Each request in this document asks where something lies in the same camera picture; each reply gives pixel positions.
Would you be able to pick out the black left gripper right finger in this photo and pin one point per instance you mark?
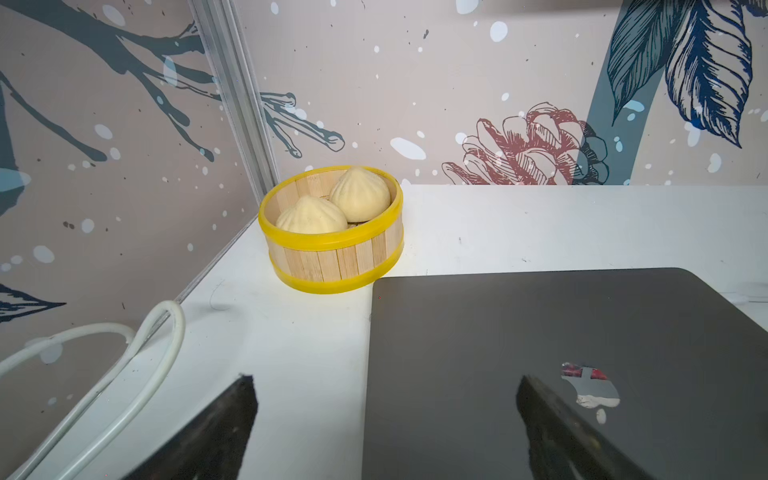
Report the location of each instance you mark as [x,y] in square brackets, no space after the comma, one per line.
[562,445]

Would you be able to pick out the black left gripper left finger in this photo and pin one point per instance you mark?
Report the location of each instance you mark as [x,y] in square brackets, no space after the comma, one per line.
[212,445]

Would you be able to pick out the dark grey laptop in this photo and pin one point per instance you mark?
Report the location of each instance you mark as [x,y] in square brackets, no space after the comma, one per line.
[657,361]

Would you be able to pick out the yellow wooden steamer basket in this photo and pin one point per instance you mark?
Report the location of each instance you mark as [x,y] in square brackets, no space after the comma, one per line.
[334,262]

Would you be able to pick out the left steamed bun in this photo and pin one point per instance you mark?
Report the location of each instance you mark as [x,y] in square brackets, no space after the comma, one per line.
[312,215]

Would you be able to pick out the steamed bun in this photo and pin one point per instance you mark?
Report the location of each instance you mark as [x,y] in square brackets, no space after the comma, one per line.
[361,195]
[312,215]

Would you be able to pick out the right steamed bun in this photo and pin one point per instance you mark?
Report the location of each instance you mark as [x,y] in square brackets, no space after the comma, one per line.
[361,195]

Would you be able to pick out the aluminium frame post left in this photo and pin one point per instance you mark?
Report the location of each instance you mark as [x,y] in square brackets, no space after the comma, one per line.
[222,36]

